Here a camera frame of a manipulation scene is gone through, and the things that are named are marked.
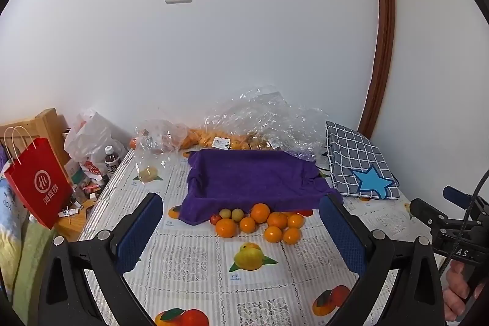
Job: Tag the bag of brown longans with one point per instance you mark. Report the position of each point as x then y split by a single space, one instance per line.
261 142

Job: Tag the dark drink bottle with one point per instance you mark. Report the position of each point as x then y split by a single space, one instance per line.
112 161

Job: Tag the small clear plastic bag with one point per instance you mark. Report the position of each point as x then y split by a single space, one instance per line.
156 142

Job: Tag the brown wooden door frame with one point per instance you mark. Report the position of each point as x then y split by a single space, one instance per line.
384 24

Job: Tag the colourful bedding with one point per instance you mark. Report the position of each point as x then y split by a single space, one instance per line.
34 265

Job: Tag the wooden side table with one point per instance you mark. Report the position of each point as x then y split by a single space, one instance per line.
76 228

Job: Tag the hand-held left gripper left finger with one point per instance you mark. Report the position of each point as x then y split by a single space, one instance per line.
139 230

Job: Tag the white plastic bag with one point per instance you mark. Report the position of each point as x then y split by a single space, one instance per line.
91 135

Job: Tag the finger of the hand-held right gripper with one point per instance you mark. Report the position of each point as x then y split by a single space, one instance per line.
456 194
424 210

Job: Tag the red white package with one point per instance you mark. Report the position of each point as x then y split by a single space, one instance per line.
89 168

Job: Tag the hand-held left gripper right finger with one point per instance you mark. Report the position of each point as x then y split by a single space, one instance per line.
342 234

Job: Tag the grey checked blue star bag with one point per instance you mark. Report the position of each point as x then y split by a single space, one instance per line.
355 158

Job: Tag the yellow-green plum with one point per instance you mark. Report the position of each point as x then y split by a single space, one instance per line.
225 213
237 214

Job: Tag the labelled bag of oranges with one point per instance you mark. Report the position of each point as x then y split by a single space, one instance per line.
202 137

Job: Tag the person's right hand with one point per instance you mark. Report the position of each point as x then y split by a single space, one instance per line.
456 291

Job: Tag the large orange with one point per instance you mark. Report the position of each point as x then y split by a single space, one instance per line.
260 213
226 228

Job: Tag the purple towel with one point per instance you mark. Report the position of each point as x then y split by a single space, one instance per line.
252 177

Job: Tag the large crumpled clear plastic bag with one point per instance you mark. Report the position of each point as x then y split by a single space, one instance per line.
267 112

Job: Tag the red paper bag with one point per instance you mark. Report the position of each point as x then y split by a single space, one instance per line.
38 184

